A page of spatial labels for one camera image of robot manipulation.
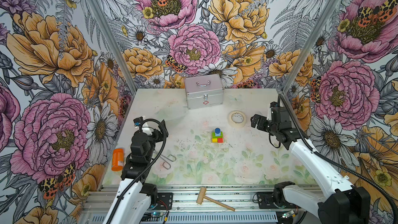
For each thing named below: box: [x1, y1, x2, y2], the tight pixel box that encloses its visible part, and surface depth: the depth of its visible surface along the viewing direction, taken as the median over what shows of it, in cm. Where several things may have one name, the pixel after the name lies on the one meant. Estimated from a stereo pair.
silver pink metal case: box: [183, 73, 225, 110], surface depth 107 cm
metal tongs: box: [153, 149, 177, 171], surface depth 89 cm
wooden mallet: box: [195, 186, 236, 212], surface depth 76 cm
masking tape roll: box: [228, 110, 247, 129], surface depth 104 cm
